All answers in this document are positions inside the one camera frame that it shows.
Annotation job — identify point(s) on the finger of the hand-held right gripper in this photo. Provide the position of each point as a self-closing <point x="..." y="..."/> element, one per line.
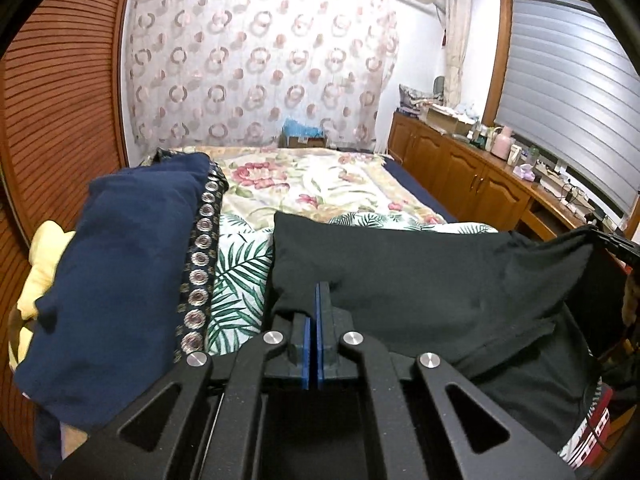
<point x="620" y="246"/>

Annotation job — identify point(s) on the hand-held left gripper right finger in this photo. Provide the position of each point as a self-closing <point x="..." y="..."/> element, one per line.
<point x="320" y="350"/>

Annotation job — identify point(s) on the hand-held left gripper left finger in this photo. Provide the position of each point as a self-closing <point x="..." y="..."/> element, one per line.
<point x="307" y="355"/>

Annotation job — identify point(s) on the black t-shirt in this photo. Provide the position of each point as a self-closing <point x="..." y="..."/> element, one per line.
<point x="425" y="280"/>

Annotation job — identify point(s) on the leaf-print bed sheet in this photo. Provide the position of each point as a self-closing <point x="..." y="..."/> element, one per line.
<point x="240" y="270"/>

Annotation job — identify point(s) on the purple cloth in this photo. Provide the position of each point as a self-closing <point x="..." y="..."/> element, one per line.
<point x="525" y="171"/>

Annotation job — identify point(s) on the dark circle-patterned cloth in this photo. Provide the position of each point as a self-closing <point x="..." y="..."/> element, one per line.
<point x="200" y="260"/>

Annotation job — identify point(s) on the pink jug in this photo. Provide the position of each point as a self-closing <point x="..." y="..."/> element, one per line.
<point x="501" y="142"/>

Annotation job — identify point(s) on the floral blanket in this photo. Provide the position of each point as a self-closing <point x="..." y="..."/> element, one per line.
<point x="310" y="185"/>

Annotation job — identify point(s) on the wooden cabinet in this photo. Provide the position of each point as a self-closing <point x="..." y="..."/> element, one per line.
<point x="460" y="175"/>

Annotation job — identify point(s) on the red white printed cloth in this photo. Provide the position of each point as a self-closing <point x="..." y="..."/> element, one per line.
<point x="587" y="430"/>

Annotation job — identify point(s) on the navy mattress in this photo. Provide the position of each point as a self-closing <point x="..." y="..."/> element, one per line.
<point x="420" y="190"/>

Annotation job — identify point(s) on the navy blue cloth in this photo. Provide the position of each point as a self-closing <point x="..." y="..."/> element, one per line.
<point x="120" y="270"/>

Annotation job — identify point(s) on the open cardboard box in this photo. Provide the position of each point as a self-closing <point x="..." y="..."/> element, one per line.
<point x="447" y="120"/>

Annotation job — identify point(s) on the cardboard box with blue cloth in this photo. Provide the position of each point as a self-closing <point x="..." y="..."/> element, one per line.
<point x="302" y="135"/>

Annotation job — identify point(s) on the floral fabric bag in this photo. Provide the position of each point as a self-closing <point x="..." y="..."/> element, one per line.
<point x="417" y="97"/>

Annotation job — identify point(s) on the beige window curtain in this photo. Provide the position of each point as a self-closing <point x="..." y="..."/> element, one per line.
<point x="457" y="40"/>

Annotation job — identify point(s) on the yellow cloth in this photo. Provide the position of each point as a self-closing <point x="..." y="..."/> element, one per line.
<point x="42" y="260"/>

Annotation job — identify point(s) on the circle-patterned sheer curtain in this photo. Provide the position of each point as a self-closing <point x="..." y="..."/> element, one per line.
<point x="250" y="60"/>

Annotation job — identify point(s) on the wooden louvred door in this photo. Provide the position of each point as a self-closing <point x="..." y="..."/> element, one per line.
<point x="60" y="100"/>

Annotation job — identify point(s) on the wooden window frame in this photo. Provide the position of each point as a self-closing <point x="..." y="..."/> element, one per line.
<point x="495" y="60"/>

